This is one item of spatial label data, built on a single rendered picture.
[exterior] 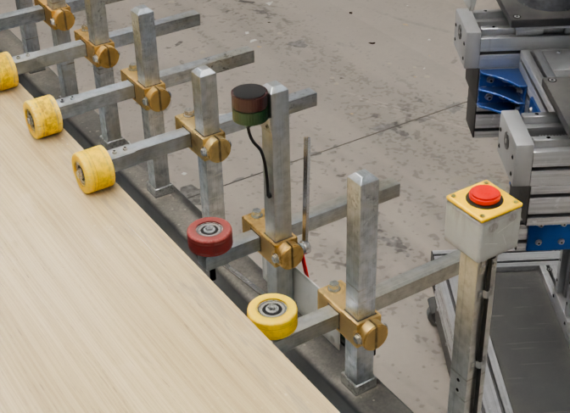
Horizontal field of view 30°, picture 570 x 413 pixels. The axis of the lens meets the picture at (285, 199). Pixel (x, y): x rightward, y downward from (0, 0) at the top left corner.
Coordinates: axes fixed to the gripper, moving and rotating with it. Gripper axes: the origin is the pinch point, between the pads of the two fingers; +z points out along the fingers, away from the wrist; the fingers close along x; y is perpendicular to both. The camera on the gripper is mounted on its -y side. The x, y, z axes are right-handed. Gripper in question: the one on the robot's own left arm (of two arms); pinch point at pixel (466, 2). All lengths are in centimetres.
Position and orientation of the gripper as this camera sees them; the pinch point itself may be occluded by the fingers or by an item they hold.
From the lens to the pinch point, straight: 170.8
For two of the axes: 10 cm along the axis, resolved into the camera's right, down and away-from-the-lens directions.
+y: 10.0, -0.4, 0.2
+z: 0.2, 8.4, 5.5
